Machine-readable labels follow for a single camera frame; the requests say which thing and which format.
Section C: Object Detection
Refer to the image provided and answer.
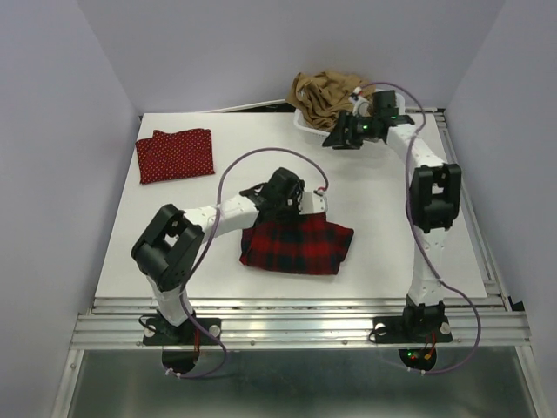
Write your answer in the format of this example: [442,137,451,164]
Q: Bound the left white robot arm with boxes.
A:
[131,167,327,343]

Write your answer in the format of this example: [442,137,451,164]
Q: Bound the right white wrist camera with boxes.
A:
[349,86,370,117]

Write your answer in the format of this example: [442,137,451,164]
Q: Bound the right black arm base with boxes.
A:
[367,315,453,373]

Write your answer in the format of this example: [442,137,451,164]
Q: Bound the red black plaid skirt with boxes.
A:
[239,212,354,275]

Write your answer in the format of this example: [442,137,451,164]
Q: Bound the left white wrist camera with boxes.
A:
[299,192,328,216]

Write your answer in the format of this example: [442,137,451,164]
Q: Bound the tan brown skirt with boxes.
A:
[285,71,375,132]

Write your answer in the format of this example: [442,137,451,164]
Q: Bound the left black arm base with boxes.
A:
[138,313,223,379]

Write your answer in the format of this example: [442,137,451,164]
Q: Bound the white board strip behind table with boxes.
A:
[203,99,286,113]

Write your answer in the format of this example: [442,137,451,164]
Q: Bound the aluminium frame rails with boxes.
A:
[53,112,551,417]

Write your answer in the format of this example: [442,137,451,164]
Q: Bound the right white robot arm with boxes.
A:
[323,87,462,344]

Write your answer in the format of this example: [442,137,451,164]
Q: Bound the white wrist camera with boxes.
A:
[299,192,328,216]
[349,86,370,117]

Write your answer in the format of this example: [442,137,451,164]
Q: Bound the white plastic basket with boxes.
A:
[293,92,406,139]

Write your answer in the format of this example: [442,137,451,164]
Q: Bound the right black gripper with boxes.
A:
[318,110,376,150]

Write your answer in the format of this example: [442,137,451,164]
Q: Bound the red polka dot skirt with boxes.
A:
[136,128,215,185]

